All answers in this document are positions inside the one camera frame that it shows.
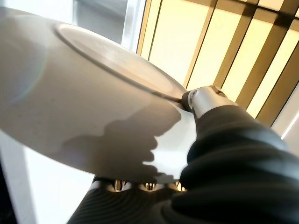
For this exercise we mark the beige ceramic plate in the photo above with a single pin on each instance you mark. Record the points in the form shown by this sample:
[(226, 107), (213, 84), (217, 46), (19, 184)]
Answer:
[(81, 105)]

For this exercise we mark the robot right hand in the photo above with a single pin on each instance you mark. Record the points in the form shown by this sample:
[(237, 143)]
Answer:
[(233, 163)]

